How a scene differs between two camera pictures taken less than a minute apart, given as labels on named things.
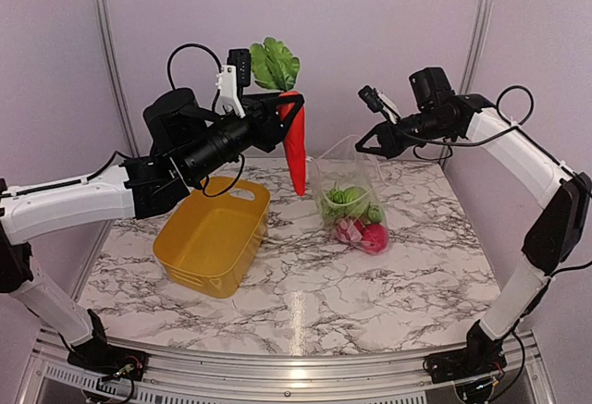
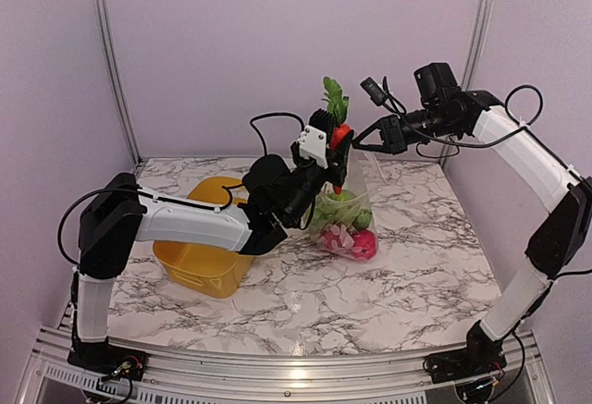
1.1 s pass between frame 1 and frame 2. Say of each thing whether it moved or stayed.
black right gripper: stayed
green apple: moved
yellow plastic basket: stayed
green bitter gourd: moved
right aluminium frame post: stayed
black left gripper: moved
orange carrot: moved
